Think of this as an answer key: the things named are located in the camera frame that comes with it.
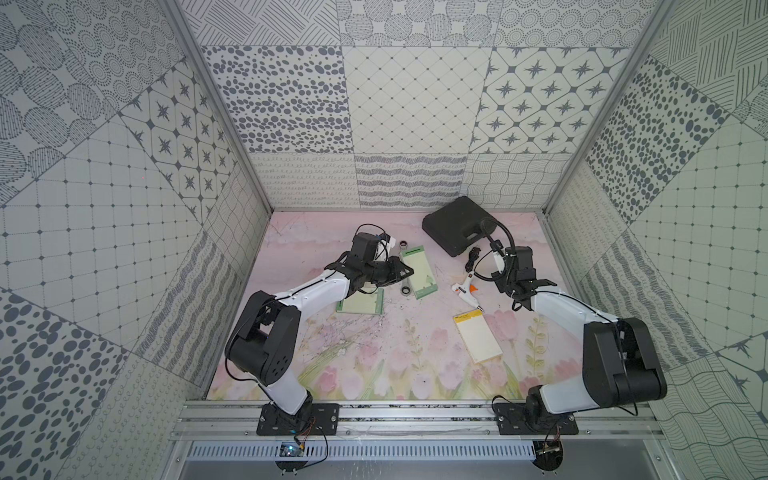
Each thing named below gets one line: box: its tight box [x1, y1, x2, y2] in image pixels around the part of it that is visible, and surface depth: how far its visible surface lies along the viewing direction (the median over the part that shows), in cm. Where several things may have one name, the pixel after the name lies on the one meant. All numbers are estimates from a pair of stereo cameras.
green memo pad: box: [336, 287, 385, 315], surface depth 95 cm
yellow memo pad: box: [452, 309, 504, 364], surface depth 91 cm
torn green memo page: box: [400, 245, 438, 300], surface depth 90 cm
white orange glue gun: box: [451, 271, 483, 312], surface depth 97 cm
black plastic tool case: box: [422, 196, 488, 257], surface depth 116 cm
